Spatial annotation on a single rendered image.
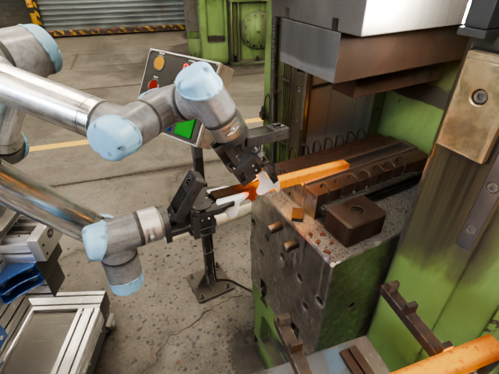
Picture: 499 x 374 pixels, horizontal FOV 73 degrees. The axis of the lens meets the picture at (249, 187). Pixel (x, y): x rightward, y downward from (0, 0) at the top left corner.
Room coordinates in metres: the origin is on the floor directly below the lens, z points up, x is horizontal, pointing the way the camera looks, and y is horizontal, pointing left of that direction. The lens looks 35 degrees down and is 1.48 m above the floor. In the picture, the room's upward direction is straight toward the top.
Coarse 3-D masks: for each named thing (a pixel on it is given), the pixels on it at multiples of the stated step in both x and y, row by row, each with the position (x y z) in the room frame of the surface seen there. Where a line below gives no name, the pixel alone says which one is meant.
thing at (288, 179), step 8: (344, 160) 0.81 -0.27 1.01; (304, 168) 0.76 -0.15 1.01; (312, 168) 0.76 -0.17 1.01; (320, 168) 0.76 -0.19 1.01; (328, 168) 0.76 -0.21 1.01; (336, 168) 0.77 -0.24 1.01; (280, 176) 0.72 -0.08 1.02; (288, 176) 0.72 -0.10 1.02; (296, 176) 0.72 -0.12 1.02; (304, 176) 0.72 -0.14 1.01; (312, 176) 0.73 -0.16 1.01; (320, 176) 0.75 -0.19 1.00; (240, 184) 0.66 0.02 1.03; (248, 184) 0.66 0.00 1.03; (256, 184) 0.67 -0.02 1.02; (280, 184) 0.69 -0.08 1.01; (288, 184) 0.70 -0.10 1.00; (296, 184) 0.71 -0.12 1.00; (216, 192) 0.63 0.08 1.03; (224, 192) 0.63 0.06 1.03; (232, 192) 0.63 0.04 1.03; (240, 192) 0.64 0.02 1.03; (248, 192) 0.65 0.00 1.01
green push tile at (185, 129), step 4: (192, 120) 1.03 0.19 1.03; (180, 124) 1.05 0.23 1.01; (184, 124) 1.04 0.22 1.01; (188, 124) 1.04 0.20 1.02; (192, 124) 1.03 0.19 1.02; (176, 128) 1.05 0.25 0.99; (180, 128) 1.04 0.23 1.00; (184, 128) 1.04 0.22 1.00; (188, 128) 1.03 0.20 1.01; (192, 128) 1.02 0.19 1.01; (176, 132) 1.05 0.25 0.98; (180, 132) 1.04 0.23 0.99; (184, 132) 1.03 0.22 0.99; (188, 132) 1.02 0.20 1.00; (192, 132) 1.02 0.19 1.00; (184, 136) 1.02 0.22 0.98; (188, 136) 1.01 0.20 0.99
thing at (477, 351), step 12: (492, 336) 0.29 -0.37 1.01; (456, 348) 0.27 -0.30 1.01; (468, 348) 0.27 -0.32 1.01; (480, 348) 0.27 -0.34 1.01; (492, 348) 0.27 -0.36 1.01; (432, 360) 0.25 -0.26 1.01; (444, 360) 0.25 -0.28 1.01; (456, 360) 0.25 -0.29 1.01; (468, 360) 0.25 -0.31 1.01; (480, 360) 0.25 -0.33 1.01; (492, 360) 0.26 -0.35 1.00; (396, 372) 0.23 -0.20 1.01; (408, 372) 0.23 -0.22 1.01; (420, 372) 0.23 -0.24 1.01; (432, 372) 0.23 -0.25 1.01; (444, 372) 0.23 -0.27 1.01; (456, 372) 0.23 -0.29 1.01; (468, 372) 0.24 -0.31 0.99
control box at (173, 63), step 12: (168, 60) 1.22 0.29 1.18; (180, 60) 1.19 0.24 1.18; (192, 60) 1.16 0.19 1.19; (204, 60) 1.13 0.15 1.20; (144, 72) 1.26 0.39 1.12; (156, 72) 1.23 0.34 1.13; (168, 72) 1.20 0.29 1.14; (216, 72) 1.09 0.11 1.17; (228, 72) 1.13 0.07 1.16; (144, 84) 1.23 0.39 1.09; (168, 84) 1.17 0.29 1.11; (228, 84) 1.12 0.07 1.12; (168, 132) 1.07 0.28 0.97; (204, 132) 1.02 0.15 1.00; (192, 144) 1.00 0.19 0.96; (204, 144) 1.01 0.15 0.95
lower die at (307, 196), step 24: (360, 144) 0.96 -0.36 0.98; (384, 144) 0.95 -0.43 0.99; (408, 144) 0.93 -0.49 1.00; (288, 168) 0.80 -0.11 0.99; (360, 168) 0.80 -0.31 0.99; (384, 168) 0.80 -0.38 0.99; (408, 168) 0.83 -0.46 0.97; (288, 192) 0.77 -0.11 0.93; (312, 192) 0.69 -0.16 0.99; (336, 192) 0.70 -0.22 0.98; (312, 216) 0.68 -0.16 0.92
